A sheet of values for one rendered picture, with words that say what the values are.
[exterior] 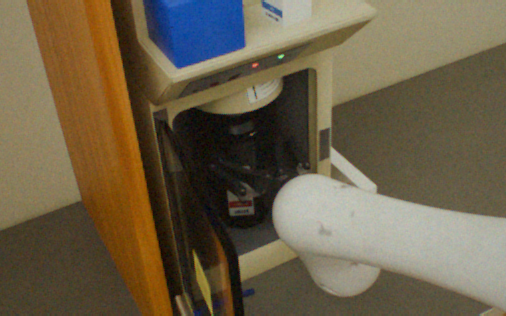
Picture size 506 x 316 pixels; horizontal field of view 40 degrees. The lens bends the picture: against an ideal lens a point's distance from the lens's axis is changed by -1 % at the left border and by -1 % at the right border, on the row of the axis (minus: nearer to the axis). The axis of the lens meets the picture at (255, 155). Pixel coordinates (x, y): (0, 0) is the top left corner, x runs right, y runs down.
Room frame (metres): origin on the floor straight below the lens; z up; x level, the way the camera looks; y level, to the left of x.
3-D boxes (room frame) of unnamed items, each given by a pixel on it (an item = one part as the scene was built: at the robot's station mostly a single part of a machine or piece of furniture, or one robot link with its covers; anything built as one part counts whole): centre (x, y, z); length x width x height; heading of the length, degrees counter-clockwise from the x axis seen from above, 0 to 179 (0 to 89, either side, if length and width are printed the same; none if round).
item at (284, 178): (0.87, -0.04, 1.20); 0.09 x 0.08 x 0.07; 26
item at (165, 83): (0.87, -0.02, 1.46); 0.32 x 0.12 x 0.10; 116
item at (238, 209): (1.01, 0.03, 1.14); 0.11 x 0.11 x 0.21
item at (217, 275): (0.69, 0.09, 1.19); 0.30 x 0.01 x 0.40; 19
